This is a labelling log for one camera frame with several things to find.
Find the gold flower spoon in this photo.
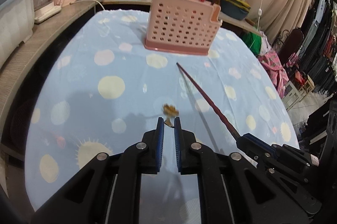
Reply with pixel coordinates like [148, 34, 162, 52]
[163, 104, 179, 128]

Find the dark red chopstick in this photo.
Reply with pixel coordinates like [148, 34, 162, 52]
[177, 63, 241, 141]

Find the light blue dotted tablecloth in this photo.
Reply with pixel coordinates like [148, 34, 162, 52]
[25, 10, 298, 209]

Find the pink perforated utensil holder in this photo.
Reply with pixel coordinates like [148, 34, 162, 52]
[144, 0, 222, 55]

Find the pink floral garment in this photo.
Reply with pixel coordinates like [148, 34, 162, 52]
[258, 49, 289, 99]

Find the green bag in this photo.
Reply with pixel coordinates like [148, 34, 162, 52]
[242, 32, 262, 56]

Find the teal bowl with yellow lid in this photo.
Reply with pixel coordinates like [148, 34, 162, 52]
[220, 0, 251, 21]

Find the white plastic storage bin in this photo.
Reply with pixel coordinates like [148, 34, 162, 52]
[0, 0, 34, 65]

